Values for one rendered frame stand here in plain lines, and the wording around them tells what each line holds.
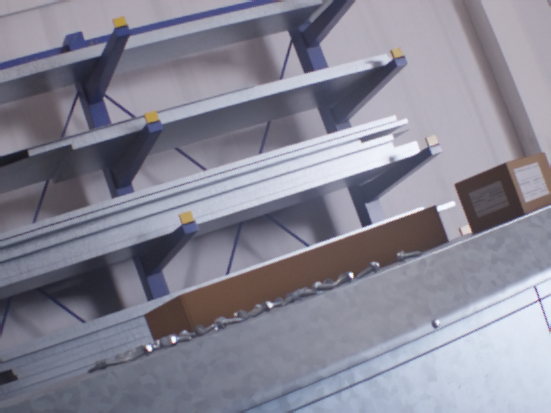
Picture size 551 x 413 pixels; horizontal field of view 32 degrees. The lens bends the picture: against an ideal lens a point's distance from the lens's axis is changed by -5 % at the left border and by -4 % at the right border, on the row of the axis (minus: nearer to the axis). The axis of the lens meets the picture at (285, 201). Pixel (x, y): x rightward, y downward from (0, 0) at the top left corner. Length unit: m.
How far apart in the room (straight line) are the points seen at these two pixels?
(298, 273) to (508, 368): 0.56
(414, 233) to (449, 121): 5.26
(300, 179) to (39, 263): 1.40
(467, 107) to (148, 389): 6.20
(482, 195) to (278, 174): 3.86
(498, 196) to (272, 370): 0.47
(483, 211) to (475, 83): 5.82
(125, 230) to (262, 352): 4.02
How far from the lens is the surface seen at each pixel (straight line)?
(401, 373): 0.85
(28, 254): 4.64
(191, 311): 1.36
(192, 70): 6.09
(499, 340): 0.91
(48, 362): 4.50
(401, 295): 0.79
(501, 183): 1.12
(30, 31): 5.97
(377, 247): 1.45
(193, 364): 0.72
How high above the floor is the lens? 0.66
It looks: 5 degrees up
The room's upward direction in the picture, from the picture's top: 20 degrees counter-clockwise
